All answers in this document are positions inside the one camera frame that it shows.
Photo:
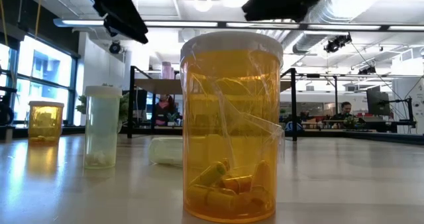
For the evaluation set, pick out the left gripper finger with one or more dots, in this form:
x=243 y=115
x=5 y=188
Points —
x=111 y=29
x=116 y=5

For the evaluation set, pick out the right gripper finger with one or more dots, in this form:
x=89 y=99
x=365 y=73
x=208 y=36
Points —
x=285 y=3

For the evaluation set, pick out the green tinted pill bottle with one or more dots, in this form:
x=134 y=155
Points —
x=101 y=128
x=164 y=151

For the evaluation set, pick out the orange pill bottle white cap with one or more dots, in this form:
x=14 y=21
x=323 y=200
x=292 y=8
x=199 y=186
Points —
x=45 y=124

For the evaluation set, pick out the taped orange pill bottle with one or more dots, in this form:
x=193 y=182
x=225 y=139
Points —
x=232 y=118

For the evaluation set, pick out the black ceiling spotlight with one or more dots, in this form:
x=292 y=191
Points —
x=115 y=47

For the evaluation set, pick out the black track spotlight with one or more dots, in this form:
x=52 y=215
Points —
x=336 y=43
x=367 y=70

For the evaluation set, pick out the overhead light bar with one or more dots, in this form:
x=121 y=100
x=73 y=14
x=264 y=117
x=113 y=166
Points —
x=182 y=24

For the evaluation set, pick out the potted green plant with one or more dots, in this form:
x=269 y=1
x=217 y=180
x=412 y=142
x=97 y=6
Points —
x=125 y=106

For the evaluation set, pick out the large window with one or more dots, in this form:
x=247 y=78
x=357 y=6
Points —
x=43 y=68

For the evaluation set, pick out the round pendant lamp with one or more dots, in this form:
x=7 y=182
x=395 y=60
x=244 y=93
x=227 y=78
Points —
x=202 y=3

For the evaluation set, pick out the person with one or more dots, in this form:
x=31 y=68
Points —
x=164 y=113
x=345 y=110

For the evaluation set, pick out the small potted plant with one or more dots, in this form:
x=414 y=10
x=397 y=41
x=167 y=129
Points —
x=350 y=122
x=171 y=118

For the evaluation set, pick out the black office chair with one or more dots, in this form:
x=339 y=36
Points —
x=8 y=89

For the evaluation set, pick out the blue white round object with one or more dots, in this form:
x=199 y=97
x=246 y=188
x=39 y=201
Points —
x=293 y=127

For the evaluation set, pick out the black computer monitor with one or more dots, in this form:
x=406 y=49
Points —
x=377 y=103

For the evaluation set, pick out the silver ventilation duct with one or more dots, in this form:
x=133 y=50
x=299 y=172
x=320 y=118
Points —
x=309 y=41

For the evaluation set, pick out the wooden shelf black metal frame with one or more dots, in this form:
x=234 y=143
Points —
x=155 y=86

